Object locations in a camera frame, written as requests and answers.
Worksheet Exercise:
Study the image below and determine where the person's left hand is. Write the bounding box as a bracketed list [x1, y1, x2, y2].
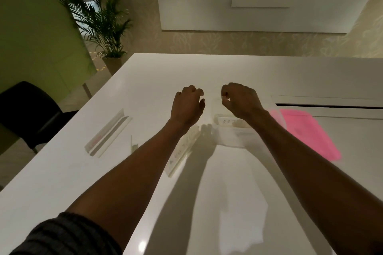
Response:
[170, 85, 206, 129]

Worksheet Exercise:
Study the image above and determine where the person's right hand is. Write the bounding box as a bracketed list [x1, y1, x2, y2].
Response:
[220, 82, 269, 122]

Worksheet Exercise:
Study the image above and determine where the person's right forearm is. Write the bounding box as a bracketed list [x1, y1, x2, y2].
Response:
[244, 109, 383, 255]

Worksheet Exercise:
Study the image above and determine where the person's left forearm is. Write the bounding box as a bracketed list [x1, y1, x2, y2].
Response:
[65, 119, 192, 251]

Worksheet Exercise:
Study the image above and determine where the clear plastic bag with label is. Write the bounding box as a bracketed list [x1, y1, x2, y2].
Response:
[206, 96, 288, 148]

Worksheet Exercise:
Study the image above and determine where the folded white strip with writing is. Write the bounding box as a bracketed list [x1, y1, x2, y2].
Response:
[164, 126, 201, 178]

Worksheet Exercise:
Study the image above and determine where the pink plastic sheet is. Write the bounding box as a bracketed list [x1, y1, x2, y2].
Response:
[269, 109, 342, 162]

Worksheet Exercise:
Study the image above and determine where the beige plant pot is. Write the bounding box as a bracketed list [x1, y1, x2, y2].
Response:
[102, 56, 128, 77]

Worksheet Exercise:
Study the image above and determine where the long folded white paper strip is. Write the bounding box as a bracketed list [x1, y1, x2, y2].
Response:
[85, 109, 133, 158]

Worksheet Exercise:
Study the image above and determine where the green palm plant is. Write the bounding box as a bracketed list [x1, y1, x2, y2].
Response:
[56, 0, 134, 59]

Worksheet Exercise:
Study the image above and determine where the black chair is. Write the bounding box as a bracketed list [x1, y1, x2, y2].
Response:
[0, 81, 79, 154]

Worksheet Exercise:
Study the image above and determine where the dark grey sleeve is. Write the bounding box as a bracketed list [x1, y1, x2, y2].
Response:
[9, 211, 123, 255]

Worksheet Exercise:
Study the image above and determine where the white table cable flap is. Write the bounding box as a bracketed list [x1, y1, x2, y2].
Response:
[271, 95, 383, 121]

